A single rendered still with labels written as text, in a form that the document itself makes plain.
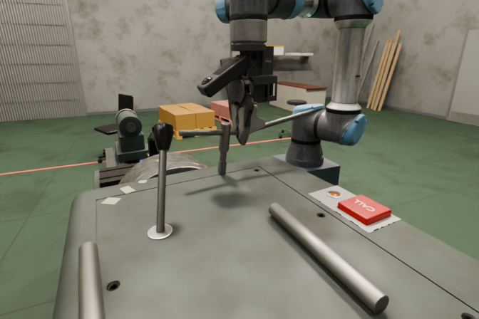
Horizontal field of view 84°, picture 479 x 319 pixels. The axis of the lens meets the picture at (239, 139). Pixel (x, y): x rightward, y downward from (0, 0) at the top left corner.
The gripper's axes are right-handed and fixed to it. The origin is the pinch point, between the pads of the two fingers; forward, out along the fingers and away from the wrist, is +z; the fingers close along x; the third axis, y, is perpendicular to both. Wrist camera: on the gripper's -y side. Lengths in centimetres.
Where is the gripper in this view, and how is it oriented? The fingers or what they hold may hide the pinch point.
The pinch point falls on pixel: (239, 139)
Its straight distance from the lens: 59.7
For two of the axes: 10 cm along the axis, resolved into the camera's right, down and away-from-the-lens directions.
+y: 8.9, -1.4, 4.3
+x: -4.6, -2.6, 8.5
